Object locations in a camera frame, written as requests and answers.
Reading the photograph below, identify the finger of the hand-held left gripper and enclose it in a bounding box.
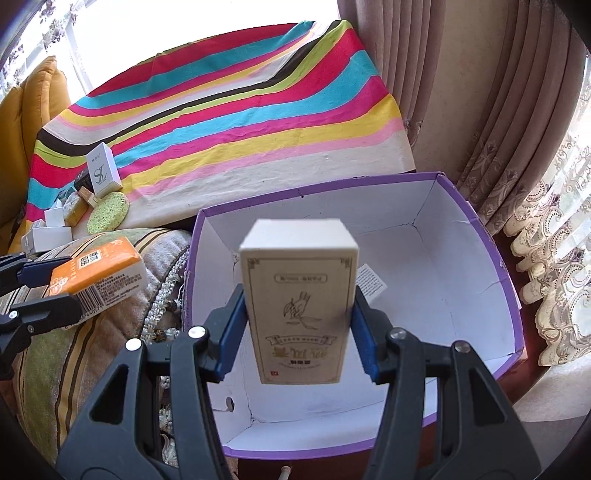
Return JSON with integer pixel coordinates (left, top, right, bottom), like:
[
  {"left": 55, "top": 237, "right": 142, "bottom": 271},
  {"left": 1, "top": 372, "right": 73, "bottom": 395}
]
[
  {"left": 0, "top": 251, "right": 70, "bottom": 301},
  {"left": 0, "top": 293, "right": 84, "bottom": 380}
]

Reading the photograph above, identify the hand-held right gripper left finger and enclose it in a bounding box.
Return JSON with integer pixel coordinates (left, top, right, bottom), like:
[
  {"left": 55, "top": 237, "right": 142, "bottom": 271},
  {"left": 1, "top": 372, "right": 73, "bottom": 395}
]
[{"left": 58, "top": 282, "right": 250, "bottom": 480}]

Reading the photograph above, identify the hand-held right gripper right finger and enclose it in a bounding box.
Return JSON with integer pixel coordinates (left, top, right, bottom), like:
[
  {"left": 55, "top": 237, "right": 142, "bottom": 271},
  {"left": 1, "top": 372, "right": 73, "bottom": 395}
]
[{"left": 351, "top": 291, "right": 541, "bottom": 480}]

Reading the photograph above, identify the white box with barcode label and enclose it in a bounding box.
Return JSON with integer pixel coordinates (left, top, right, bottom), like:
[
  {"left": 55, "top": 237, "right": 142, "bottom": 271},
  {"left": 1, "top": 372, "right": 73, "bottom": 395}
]
[{"left": 21, "top": 226, "right": 75, "bottom": 257}]

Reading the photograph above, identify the orange tissue packet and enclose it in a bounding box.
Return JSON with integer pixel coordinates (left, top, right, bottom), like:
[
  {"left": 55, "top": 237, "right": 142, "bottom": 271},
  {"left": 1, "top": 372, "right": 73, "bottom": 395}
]
[{"left": 48, "top": 239, "right": 149, "bottom": 326}]

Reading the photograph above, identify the beige carton box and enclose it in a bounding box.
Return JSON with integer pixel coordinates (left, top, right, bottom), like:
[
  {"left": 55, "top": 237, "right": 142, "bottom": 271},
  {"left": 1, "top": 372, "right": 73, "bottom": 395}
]
[{"left": 239, "top": 218, "right": 361, "bottom": 385}]

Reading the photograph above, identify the purple cardboard box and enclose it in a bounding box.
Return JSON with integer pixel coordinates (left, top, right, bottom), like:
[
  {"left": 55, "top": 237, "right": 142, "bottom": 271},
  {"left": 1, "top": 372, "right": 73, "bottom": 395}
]
[{"left": 182, "top": 172, "right": 525, "bottom": 460}]

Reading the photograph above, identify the white small box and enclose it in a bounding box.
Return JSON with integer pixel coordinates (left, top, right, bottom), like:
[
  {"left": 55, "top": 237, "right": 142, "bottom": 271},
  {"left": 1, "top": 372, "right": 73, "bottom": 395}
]
[{"left": 45, "top": 207, "right": 75, "bottom": 228}]

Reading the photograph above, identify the striped cushion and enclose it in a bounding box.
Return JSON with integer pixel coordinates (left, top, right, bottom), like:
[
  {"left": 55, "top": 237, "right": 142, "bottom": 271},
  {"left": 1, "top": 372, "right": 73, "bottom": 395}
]
[{"left": 0, "top": 228, "right": 195, "bottom": 467}]

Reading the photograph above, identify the yellow small packet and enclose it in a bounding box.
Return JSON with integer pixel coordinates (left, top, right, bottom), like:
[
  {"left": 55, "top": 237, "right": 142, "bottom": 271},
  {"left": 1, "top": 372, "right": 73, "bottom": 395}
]
[{"left": 63, "top": 191, "right": 90, "bottom": 227}]

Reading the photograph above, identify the green round sponge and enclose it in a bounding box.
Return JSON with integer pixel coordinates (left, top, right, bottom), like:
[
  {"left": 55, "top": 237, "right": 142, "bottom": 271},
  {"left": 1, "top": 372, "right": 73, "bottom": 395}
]
[{"left": 87, "top": 191, "right": 130, "bottom": 234}]

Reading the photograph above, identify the white box with grey logo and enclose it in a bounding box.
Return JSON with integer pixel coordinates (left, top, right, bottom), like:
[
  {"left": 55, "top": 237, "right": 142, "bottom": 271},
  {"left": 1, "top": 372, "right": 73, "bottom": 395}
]
[{"left": 86, "top": 143, "right": 123, "bottom": 195}]

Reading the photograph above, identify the yellow sofa cushion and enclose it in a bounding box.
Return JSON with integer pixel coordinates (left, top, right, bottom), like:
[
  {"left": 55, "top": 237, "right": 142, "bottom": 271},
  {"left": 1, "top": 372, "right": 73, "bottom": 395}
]
[{"left": 0, "top": 56, "right": 72, "bottom": 259}]

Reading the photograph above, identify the cream lace curtain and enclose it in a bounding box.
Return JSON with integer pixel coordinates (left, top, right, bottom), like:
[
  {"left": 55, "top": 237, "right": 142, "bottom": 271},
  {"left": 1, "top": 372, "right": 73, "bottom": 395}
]
[{"left": 503, "top": 134, "right": 591, "bottom": 370}]

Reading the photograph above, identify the colourful striped blanket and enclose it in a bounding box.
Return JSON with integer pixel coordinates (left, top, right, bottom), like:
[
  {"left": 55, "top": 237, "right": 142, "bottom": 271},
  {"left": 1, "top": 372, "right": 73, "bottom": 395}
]
[{"left": 25, "top": 19, "right": 416, "bottom": 232}]

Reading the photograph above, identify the floral sheer window curtain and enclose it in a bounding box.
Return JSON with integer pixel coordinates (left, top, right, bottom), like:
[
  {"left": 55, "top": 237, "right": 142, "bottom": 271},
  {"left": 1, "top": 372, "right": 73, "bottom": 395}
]
[{"left": 0, "top": 0, "right": 84, "bottom": 88}]

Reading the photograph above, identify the beige pleated curtain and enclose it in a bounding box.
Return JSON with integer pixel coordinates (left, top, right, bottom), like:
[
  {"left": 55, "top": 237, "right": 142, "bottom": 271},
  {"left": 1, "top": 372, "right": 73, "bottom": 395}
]
[{"left": 337, "top": 0, "right": 587, "bottom": 236}]

